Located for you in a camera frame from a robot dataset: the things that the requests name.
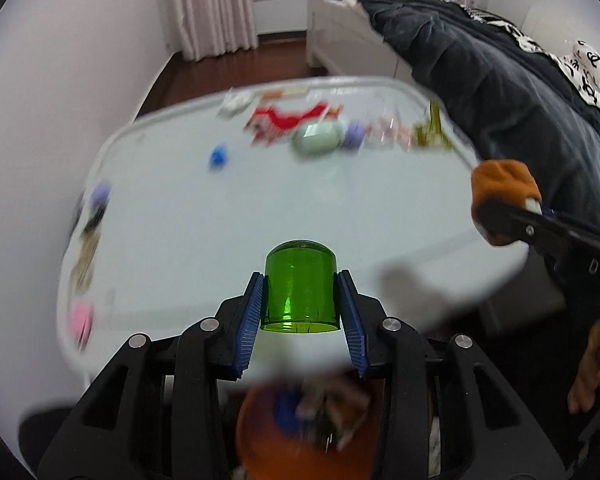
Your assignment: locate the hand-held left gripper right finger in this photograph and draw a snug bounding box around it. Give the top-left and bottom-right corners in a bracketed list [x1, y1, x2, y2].
[339, 269, 566, 480]

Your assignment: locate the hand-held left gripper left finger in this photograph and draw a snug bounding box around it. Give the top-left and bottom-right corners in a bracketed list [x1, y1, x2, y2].
[40, 271, 265, 480]

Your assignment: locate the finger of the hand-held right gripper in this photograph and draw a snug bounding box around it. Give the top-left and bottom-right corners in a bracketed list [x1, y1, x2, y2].
[482, 202, 600, 261]

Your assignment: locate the orange plush toy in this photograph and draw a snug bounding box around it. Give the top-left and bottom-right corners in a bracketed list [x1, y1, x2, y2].
[470, 159, 543, 247]

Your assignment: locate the green plastic cup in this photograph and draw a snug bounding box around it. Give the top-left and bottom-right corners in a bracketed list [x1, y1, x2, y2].
[260, 240, 343, 335]

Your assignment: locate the orange plastic bin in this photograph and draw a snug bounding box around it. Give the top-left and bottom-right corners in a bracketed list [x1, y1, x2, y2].
[235, 380, 388, 480]

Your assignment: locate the person's right hand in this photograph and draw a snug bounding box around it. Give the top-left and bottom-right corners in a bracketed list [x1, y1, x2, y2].
[569, 322, 600, 415]

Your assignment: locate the blue sock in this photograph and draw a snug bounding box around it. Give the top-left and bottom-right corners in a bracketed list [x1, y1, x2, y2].
[272, 392, 306, 433]

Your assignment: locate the grey plastic storage box lid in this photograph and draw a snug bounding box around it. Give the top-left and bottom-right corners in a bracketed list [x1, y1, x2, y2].
[60, 76, 531, 376]

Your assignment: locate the white black patterned cloth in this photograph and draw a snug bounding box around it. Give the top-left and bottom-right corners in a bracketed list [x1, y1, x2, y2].
[550, 40, 600, 131]

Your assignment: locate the pink nail clipper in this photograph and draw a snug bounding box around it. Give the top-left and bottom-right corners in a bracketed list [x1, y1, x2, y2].
[69, 300, 95, 351]

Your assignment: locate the clear plastic cup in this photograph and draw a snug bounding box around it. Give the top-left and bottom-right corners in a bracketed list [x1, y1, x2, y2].
[365, 117, 413, 151]

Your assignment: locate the small purple jar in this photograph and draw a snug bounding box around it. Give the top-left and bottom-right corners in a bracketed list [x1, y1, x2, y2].
[342, 121, 367, 150]

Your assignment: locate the pale green white jar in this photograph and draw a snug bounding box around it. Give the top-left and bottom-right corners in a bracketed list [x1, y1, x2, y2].
[290, 122, 345, 158]

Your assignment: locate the red packet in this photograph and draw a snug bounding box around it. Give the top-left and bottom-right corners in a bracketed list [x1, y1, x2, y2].
[245, 102, 343, 146]

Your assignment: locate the white wrapped packet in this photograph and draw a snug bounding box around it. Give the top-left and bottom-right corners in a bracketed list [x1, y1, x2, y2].
[216, 91, 255, 120]

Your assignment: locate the beige stick tube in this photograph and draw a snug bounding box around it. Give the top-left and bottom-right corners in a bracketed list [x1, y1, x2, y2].
[260, 86, 308, 100]

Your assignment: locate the braided rope keychain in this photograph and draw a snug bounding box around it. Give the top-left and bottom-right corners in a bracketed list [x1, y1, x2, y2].
[69, 210, 103, 293]

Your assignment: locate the purple keychain charm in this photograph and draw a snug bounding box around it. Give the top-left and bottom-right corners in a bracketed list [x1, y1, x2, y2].
[89, 182, 112, 208]

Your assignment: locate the white bed frame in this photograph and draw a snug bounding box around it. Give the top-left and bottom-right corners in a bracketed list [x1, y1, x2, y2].
[307, 0, 416, 81]

